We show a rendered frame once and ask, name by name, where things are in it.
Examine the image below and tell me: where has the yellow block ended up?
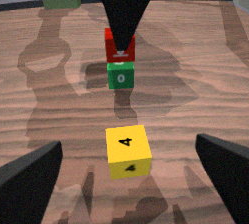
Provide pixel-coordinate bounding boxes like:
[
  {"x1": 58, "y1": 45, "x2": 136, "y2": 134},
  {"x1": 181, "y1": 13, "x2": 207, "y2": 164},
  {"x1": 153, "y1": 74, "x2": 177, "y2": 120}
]
[{"x1": 106, "y1": 125, "x2": 152, "y2": 180}]

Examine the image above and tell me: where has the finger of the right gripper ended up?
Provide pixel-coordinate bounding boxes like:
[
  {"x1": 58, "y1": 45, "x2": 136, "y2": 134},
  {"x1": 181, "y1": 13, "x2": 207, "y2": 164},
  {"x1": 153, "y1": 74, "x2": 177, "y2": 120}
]
[{"x1": 100, "y1": 0, "x2": 150, "y2": 51}]

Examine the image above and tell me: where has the red block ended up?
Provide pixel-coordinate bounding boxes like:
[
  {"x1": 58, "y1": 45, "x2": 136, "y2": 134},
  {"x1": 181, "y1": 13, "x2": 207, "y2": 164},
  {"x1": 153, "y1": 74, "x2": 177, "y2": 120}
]
[{"x1": 105, "y1": 28, "x2": 135, "y2": 63}]

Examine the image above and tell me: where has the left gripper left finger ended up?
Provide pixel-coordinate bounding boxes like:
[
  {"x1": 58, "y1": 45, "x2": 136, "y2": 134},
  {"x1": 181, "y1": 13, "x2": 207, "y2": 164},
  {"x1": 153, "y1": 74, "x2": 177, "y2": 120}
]
[{"x1": 0, "y1": 141, "x2": 63, "y2": 224}]

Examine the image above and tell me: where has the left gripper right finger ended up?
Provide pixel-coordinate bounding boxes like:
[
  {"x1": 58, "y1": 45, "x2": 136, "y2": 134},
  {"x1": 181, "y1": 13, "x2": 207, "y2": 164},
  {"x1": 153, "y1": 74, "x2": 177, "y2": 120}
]
[{"x1": 195, "y1": 133, "x2": 249, "y2": 224}]

